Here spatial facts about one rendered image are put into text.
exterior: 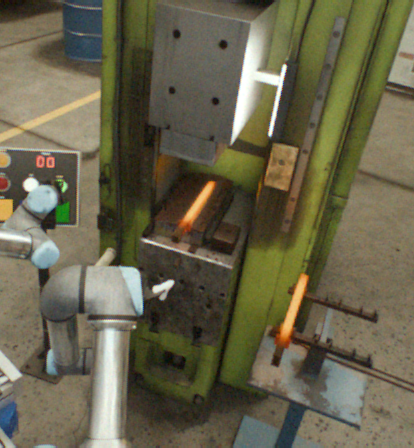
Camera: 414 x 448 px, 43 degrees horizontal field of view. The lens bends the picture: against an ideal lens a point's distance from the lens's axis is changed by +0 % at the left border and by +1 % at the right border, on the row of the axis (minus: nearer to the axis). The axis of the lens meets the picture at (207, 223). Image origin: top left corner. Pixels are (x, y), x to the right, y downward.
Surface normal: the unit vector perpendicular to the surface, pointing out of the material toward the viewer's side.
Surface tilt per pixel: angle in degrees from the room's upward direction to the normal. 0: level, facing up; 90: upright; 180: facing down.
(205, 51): 90
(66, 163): 60
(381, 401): 0
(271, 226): 90
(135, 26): 90
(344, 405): 0
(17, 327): 0
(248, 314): 90
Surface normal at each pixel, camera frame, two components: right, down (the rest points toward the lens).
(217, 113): -0.31, 0.52
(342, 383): 0.12, -0.81
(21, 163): 0.16, 0.11
